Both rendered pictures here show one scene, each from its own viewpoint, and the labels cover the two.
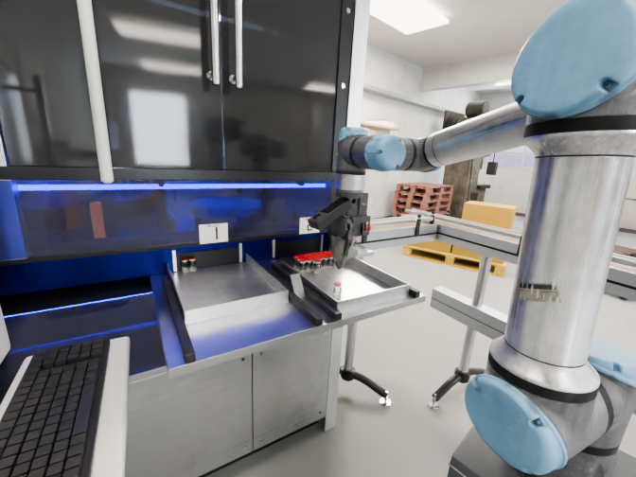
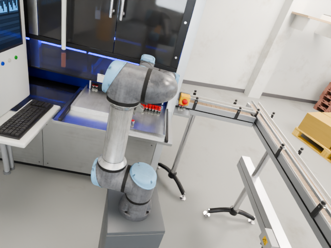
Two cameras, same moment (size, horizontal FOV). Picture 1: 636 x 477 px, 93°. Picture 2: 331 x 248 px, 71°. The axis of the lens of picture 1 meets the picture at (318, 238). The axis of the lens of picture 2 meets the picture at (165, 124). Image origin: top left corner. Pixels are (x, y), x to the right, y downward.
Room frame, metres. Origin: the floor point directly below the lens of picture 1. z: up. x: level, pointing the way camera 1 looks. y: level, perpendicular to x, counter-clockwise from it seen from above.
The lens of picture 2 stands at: (-0.24, -0.74, 1.69)
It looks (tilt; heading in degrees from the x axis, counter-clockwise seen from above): 31 degrees down; 24
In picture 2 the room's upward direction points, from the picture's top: 16 degrees clockwise
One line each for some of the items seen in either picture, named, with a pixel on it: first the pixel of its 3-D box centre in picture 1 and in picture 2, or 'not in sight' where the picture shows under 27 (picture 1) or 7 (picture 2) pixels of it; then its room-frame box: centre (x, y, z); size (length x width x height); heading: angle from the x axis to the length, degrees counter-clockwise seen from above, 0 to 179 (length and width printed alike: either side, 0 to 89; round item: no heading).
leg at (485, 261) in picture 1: (473, 320); (249, 184); (1.46, -0.85, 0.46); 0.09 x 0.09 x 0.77; 32
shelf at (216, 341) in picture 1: (285, 288); (120, 113); (0.85, 0.09, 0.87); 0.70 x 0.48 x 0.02; 122
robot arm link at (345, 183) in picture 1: (349, 183); not in sight; (0.79, -0.07, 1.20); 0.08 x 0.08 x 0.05
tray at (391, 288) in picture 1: (340, 276); (146, 119); (0.91, -0.08, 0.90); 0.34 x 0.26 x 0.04; 32
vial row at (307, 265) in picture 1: (322, 263); (148, 110); (1.00, -0.02, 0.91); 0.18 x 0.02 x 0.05; 122
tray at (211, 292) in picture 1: (222, 281); (98, 100); (0.82, 0.27, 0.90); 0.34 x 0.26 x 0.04; 32
